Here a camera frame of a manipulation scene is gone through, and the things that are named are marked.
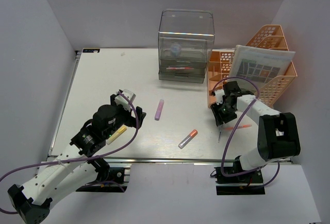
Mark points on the orange plastic file organizer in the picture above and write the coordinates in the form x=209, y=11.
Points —
x=268, y=37

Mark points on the red clear pen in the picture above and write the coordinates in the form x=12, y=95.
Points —
x=179, y=68

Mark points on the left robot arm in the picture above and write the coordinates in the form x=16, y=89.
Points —
x=79, y=164

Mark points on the purple highlighter marker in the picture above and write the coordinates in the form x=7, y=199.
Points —
x=159, y=110

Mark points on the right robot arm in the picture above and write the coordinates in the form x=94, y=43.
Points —
x=277, y=136

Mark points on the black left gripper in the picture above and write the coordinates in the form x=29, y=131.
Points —
x=132, y=121

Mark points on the clear acrylic drawer cabinet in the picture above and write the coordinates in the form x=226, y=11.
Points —
x=194, y=30

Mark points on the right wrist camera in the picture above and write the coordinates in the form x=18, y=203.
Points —
x=219, y=95

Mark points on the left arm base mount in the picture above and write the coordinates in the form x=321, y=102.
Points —
x=117, y=182

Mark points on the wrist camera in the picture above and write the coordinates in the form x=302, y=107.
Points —
x=122, y=98
x=219, y=95

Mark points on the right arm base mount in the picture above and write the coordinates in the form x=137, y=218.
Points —
x=249, y=184

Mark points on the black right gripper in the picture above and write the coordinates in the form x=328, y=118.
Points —
x=219, y=117

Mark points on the orange capped marker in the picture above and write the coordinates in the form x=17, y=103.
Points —
x=188, y=138

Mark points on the black label sticker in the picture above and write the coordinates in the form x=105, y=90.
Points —
x=91, y=50

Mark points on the mesh document pouch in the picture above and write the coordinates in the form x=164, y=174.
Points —
x=258, y=65

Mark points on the yellow highlighter marker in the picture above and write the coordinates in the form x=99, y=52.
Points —
x=116, y=134

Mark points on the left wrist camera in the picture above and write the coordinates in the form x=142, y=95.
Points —
x=122, y=98

